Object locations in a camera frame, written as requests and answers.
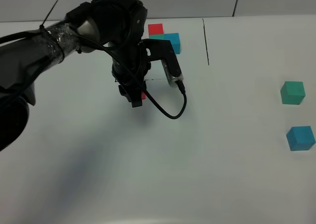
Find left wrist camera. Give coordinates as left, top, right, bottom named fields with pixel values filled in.
left=143, top=39, right=183, bottom=88

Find black camera cable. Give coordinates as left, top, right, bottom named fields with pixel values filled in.
left=76, top=33, right=187, bottom=120

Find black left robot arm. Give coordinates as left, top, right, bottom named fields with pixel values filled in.
left=0, top=0, right=150, bottom=149

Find blue template block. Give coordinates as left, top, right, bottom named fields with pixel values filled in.
left=164, top=33, right=181, bottom=54

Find green template block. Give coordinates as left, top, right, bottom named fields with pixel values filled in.
left=149, top=34, right=165, bottom=40

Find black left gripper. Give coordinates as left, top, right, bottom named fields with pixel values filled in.
left=112, top=42, right=151, bottom=108

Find red template block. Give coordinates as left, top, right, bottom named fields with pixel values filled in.
left=148, top=23, right=164, bottom=35

